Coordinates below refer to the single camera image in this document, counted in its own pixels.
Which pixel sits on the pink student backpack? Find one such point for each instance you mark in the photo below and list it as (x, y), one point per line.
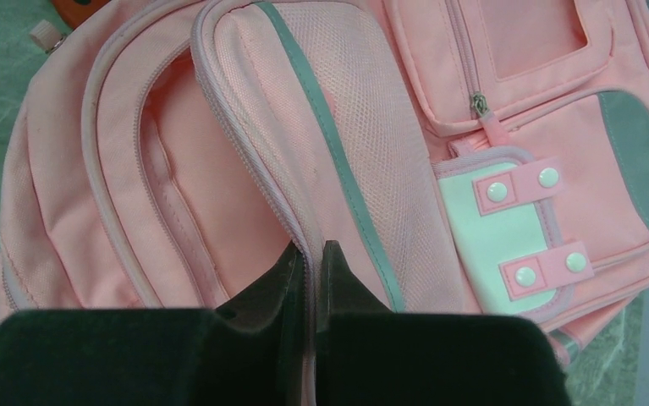
(469, 156)

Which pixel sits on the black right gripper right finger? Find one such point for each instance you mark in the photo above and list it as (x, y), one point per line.
(346, 359)

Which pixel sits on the orange handled adjustable wrench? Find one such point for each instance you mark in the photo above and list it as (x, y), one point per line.
(75, 12)

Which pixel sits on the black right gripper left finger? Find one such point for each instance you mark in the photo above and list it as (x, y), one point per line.
(259, 358)

